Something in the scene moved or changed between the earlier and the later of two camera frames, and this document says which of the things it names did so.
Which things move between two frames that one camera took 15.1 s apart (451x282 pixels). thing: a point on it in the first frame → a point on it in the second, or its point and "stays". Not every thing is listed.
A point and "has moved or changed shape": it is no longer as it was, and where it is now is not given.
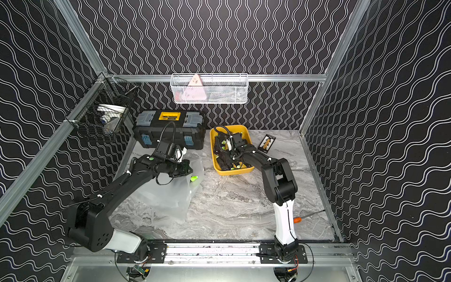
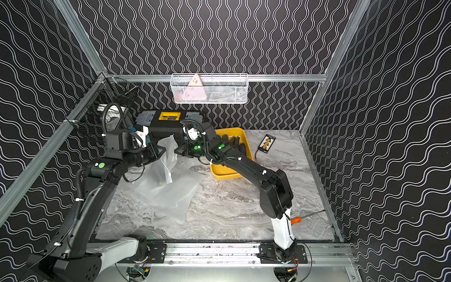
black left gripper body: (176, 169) → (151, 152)
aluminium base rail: (221, 253) stays
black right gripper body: (231, 153) → (194, 150)
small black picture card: (266, 143) stays
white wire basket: (209, 88) stays
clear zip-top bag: (172, 200) has moved or changed shape
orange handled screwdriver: (298, 220) stays
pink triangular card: (195, 90) stays
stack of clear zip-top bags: (171, 200) stays
